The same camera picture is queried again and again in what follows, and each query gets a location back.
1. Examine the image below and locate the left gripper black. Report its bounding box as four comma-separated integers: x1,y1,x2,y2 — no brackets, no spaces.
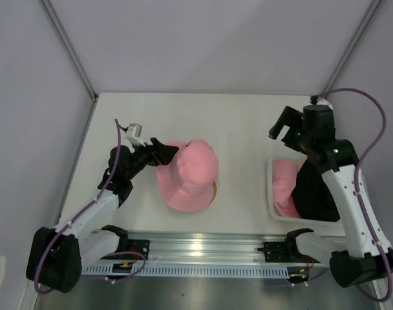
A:
125,138,178,181

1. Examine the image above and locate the pink bucket hat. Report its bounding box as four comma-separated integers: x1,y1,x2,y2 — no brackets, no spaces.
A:
156,139,219,212

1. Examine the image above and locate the wooden hat stand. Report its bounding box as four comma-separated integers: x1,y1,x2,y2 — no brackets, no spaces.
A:
208,181,218,205

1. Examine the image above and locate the black hat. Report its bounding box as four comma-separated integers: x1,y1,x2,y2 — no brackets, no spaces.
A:
292,160,340,222

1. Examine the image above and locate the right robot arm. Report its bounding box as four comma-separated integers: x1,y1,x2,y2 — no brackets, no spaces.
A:
269,105,393,287

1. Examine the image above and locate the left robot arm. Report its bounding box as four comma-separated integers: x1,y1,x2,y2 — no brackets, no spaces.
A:
26,138,179,294

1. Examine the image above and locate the white plastic basket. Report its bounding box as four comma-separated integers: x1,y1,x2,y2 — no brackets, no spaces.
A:
267,155,341,227

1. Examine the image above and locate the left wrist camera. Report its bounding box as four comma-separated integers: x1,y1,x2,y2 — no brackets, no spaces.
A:
125,123,145,147

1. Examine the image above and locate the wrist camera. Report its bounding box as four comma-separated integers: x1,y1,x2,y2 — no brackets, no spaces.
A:
310,95,334,110
125,123,145,147

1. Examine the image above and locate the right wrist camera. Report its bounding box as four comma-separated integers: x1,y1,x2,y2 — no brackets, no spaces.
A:
310,95,334,110

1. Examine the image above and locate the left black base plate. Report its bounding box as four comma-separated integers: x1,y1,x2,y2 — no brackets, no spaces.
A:
128,239,151,255

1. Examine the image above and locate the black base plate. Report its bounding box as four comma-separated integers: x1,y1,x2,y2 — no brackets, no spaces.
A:
257,242,319,264
128,239,151,255

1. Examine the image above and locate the aluminium mounting rail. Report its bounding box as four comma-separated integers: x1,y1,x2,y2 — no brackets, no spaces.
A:
129,231,285,265

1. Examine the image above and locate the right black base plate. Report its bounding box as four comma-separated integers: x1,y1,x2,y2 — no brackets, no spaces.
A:
257,242,319,264

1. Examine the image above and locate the white slotted cable duct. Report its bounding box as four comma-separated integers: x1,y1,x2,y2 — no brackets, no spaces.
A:
82,263,296,279

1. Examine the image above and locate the right aluminium frame post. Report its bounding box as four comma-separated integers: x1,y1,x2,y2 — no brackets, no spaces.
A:
323,0,385,93

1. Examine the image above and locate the aluminium frame post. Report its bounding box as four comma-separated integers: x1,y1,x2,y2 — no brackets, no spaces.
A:
37,0,98,103
323,0,385,93

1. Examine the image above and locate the left aluminium frame post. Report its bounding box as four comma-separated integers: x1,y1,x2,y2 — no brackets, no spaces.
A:
37,0,98,103

